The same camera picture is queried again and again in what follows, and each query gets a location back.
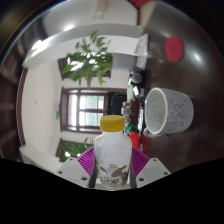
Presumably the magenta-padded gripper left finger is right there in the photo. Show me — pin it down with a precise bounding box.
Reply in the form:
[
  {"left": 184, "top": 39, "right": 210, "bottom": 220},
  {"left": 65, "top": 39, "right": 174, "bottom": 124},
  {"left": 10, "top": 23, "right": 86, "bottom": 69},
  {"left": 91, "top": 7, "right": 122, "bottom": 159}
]
[{"left": 56, "top": 148, "right": 100, "bottom": 189}]

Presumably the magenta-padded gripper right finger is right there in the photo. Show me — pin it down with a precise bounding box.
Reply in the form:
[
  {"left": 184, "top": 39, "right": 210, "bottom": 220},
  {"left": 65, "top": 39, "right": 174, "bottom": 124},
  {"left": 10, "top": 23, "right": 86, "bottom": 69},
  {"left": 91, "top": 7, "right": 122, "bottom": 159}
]
[{"left": 128, "top": 146, "right": 172, "bottom": 189}]

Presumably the yellow-capped white plastic bottle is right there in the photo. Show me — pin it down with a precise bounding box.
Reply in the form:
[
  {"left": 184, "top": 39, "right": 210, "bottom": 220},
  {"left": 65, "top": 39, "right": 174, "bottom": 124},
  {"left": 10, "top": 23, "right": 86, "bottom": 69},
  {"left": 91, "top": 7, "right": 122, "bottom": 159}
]
[{"left": 93, "top": 115, "right": 133, "bottom": 189}]

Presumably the green plant in white pot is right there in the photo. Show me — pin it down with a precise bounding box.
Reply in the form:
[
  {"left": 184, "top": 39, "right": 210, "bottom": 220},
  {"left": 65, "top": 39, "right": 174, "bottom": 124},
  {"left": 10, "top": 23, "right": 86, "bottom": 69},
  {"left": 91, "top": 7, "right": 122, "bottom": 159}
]
[
  {"left": 59, "top": 137, "right": 96, "bottom": 163},
  {"left": 61, "top": 30, "right": 138, "bottom": 88}
]

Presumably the dark wooden framed window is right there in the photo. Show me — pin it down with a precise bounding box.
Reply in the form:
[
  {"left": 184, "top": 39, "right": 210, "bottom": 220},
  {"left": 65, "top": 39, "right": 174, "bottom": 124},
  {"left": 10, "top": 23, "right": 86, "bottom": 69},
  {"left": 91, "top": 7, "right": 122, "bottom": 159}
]
[
  {"left": 55, "top": 137, "right": 96, "bottom": 158},
  {"left": 57, "top": 56, "right": 113, "bottom": 81}
]

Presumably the dark wooden glazed double door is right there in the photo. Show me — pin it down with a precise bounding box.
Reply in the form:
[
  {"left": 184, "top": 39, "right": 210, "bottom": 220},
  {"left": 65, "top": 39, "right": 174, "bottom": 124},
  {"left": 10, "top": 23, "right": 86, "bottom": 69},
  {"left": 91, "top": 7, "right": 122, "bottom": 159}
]
[{"left": 59, "top": 87, "right": 118, "bottom": 134}]

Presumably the white speckled mug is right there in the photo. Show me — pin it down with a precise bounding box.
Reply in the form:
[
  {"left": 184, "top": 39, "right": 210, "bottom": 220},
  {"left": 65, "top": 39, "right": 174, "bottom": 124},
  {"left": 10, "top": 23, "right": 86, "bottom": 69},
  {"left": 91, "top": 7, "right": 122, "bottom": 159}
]
[{"left": 142, "top": 87, "right": 195, "bottom": 138}]

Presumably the brown box of white packets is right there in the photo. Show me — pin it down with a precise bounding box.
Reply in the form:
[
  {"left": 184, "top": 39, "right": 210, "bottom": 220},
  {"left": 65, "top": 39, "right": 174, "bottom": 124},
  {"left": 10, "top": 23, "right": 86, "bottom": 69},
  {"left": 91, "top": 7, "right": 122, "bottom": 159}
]
[{"left": 120, "top": 101, "right": 133, "bottom": 126}]

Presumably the black chair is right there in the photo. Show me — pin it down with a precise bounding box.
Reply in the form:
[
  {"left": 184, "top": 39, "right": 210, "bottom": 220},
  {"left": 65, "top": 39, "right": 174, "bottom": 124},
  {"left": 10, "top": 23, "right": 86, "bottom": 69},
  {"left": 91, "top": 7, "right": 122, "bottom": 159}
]
[{"left": 107, "top": 92, "right": 128, "bottom": 116}]

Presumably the green booklet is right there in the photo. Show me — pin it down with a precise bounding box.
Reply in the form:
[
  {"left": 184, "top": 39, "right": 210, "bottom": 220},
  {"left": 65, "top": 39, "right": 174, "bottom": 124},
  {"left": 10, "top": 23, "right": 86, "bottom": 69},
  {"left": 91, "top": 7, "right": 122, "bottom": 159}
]
[{"left": 126, "top": 84, "right": 136, "bottom": 101}]

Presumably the grey round device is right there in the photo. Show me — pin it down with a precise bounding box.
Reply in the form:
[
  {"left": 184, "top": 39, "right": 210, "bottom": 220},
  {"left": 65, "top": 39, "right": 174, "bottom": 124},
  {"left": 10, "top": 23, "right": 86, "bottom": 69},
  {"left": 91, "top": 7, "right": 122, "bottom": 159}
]
[{"left": 130, "top": 72, "right": 144, "bottom": 85}]

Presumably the white paper booklet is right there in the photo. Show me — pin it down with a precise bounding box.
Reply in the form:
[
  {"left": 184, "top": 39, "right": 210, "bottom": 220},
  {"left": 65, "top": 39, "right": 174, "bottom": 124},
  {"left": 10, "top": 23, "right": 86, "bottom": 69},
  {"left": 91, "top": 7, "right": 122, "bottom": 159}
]
[{"left": 134, "top": 33, "right": 150, "bottom": 71}]

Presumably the flat round red coaster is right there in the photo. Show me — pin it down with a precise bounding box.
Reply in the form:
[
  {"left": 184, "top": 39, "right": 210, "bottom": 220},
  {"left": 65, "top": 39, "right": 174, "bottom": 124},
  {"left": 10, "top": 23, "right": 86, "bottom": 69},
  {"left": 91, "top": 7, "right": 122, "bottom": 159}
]
[{"left": 164, "top": 35, "right": 185, "bottom": 64}]

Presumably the red carpeted staircase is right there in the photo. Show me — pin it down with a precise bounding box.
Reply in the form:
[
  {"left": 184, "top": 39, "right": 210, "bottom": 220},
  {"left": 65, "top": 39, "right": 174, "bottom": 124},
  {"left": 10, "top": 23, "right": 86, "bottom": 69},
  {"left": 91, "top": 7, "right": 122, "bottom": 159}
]
[{"left": 128, "top": 0, "right": 153, "bottom": 8}]

